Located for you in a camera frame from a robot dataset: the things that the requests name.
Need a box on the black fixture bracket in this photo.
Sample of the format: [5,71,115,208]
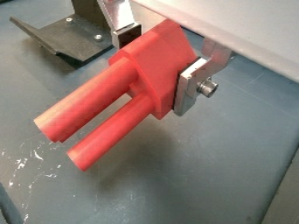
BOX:
[9,0,113,68]

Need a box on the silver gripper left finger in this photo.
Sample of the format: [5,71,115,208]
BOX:
[97,0,141,49]

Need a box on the red three prong object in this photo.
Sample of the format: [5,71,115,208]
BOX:
[33,19,196,171]

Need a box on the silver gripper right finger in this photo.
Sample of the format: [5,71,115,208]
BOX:
[172,38,233,116]

